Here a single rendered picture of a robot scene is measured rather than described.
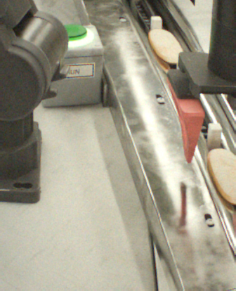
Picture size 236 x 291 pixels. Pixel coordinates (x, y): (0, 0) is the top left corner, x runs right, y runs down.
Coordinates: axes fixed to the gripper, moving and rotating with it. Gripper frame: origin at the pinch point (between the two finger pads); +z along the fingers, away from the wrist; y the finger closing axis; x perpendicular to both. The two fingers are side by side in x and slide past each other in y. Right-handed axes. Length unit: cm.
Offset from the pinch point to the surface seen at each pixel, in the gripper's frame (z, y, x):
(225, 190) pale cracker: 2.4, -0.3, -3.4
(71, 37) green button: -1.5, -12.1, 21.8
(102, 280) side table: 6.5, -13.4, -11.2
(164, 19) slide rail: 3.5, 3.3, 38.2
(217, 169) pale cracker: 2.3, -0.3, 0.2
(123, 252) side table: 6.5, -10.6, -7.0
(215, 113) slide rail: 3.2, 2.9, 12.0
